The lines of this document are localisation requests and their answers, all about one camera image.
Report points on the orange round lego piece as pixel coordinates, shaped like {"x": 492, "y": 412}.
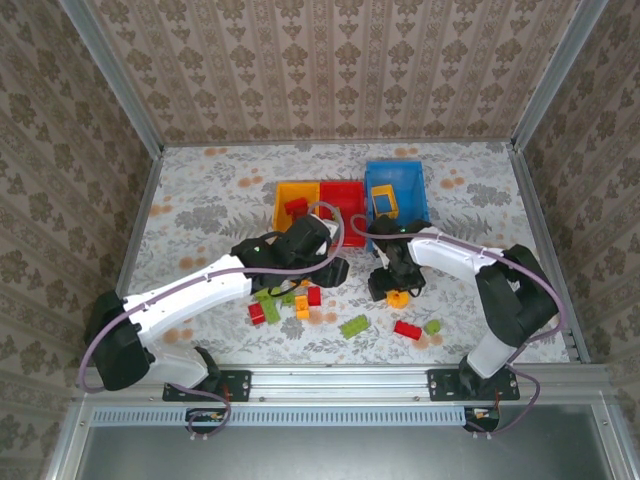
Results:
{"x": 397, "y": 300}

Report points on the red lego window frame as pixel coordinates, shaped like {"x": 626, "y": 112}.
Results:
{"x": 295, "y": 203}

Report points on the red lego brick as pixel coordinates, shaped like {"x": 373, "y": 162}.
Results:
{"x": 314, "y": 296}
{"x": 256, "y": 314}
{"x": 407, "y": 330}

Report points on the small green lego brick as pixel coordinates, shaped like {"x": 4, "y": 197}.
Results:
{"x": 288, "y": 299}
{"x": 432, "y": 328}

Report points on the yellow lego window frame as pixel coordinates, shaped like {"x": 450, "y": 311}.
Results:
{"x": 384, "y": 189}

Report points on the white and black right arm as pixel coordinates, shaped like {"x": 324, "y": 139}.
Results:
{"x": 450, "y": 250}

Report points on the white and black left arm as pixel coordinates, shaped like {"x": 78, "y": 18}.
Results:
{"x": 190, "y": 295}

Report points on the yellow plastic bin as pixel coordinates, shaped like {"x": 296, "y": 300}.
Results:
{"x": 290, "y": 191}

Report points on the red plastic bin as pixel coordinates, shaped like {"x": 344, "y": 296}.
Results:
{"x": 350, "y": 200}

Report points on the blue plastic bin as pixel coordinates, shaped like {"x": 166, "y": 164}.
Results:
{"x": 412, "y": 195}

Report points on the black right connector box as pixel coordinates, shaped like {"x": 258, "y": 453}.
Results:
{"x": 492, "y": 422}

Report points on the black connector box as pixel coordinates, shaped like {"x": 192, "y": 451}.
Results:
{"x": 492, "y": 422}
{"x": 195, "y": 425}

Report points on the grey metal panel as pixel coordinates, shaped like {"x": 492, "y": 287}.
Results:
{"x": 325, "y": 455}

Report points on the black left connector box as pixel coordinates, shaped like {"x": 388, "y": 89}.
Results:
{"x": 195, "y": 425}

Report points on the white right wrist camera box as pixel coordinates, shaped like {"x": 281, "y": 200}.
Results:
{"x": 382, "y": 258}

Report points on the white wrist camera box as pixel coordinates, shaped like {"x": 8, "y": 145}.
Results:
{"x": 330, "y": 228}
{"x": 382, "y": 258}

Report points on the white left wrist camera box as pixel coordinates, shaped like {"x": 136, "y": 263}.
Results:
{"x": 330, "y": 228}

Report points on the aluminium back rail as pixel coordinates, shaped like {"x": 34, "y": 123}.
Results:
{"x": 340, "y": 143}

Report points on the aluminium front rail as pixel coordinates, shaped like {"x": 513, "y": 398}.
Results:
{"x": 340, "y": 382}

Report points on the aluminium side rail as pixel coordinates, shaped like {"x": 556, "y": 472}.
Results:
{"x": 138, "y": 225}
{"x": 531, "y": 200}

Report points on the aluminium frame post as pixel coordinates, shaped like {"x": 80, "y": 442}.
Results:
{"x": 117, "y": 80}
{"x": 555, "y": 75}

